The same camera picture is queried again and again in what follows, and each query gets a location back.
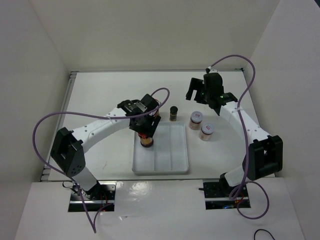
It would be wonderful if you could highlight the red lid sauce jar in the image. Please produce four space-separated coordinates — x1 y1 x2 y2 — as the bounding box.
138 133 154 148
150 110 160 120

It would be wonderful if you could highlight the white lid spice jar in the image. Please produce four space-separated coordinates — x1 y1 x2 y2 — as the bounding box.
189 111 203 130
199 122 214 141

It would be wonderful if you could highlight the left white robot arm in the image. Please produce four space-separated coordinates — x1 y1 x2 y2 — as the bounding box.
50 94 161 200

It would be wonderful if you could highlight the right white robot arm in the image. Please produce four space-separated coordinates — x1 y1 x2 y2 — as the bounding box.
185 72 283 197

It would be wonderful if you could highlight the white divided tray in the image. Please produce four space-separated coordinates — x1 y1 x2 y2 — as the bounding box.
132 121 189 176

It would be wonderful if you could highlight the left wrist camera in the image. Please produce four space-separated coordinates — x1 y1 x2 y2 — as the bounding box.
117 99 147 117

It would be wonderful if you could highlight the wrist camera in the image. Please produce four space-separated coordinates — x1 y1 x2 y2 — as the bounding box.
205 66 219 74
117 99 147 117

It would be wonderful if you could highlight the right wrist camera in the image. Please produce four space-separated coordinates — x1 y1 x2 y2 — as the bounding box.
205 66 219 74

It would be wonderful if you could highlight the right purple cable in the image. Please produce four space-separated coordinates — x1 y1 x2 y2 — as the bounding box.
206 54 270 220

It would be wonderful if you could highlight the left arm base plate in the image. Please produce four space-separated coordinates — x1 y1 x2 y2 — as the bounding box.
61 181 118 213

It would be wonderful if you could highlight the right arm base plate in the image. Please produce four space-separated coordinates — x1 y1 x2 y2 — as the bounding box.
198 179 251 210

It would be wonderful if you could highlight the black cable on floor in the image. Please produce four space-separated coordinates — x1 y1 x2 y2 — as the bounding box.
254 228 276 240

